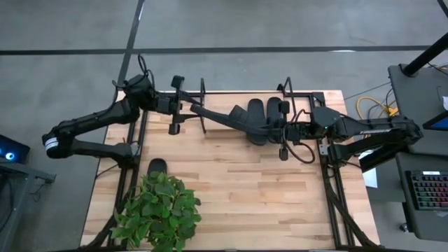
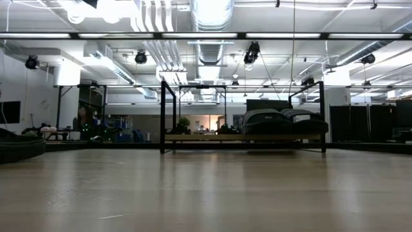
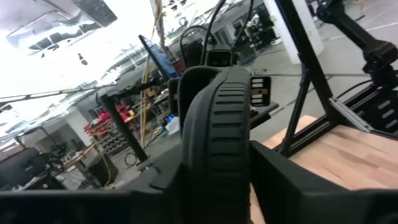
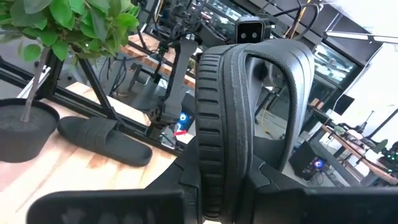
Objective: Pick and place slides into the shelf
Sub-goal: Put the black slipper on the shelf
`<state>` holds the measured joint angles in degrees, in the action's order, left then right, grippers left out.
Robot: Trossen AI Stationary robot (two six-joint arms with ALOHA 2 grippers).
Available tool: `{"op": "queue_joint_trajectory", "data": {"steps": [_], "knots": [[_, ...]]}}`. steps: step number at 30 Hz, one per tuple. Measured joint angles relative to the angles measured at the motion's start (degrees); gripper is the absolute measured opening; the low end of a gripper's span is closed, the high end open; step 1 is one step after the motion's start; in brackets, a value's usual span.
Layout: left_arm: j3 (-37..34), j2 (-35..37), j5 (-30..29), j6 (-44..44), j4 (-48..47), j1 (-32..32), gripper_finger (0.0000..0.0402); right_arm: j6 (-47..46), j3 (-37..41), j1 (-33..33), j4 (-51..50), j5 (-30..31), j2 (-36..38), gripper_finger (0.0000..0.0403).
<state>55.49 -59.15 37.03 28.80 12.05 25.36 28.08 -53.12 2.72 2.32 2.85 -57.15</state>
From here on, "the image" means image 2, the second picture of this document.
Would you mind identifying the black background rig frame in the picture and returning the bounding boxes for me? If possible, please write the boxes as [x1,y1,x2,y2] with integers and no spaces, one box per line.
[52,84,108,141]
[177,84,228,127]

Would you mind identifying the black bin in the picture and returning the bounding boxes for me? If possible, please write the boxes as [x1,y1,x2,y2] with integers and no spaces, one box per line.
[279,108,330,135]

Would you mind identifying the black cabinet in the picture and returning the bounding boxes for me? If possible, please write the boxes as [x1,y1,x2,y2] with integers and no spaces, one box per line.
[395,99,412,144]

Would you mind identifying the black partition panels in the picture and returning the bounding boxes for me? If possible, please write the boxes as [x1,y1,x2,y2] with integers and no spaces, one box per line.
[328,103,398,144]

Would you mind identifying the cluttered background desk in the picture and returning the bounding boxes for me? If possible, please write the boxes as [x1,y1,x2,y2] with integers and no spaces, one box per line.
[20,121,80,142]

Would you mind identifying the wooden shelf black metal frame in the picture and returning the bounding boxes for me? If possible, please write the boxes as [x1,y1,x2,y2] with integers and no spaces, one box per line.
[159,80,327,155]

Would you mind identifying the black monitor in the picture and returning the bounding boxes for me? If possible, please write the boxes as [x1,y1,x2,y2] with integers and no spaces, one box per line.
[245,99,290,112]

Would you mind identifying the silver ventilation duct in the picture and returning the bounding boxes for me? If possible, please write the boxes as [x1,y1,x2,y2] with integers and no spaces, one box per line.
[189,0,235,66]

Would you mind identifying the white ceiling pipes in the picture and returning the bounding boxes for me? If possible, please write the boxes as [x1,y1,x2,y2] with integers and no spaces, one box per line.
[130,0,189,86]

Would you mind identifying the person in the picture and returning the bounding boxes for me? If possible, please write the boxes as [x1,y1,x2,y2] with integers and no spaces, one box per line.
[76,105,95,137]

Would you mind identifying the thin hanging cable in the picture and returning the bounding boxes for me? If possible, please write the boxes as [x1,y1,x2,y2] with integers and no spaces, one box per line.
[286,0,297,98]

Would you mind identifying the blue parts bin rack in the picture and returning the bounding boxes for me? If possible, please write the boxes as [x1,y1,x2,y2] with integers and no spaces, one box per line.
[78,116,146,144]

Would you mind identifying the black wall screen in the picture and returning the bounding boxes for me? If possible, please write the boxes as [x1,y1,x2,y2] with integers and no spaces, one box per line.
[0,100,22,125]

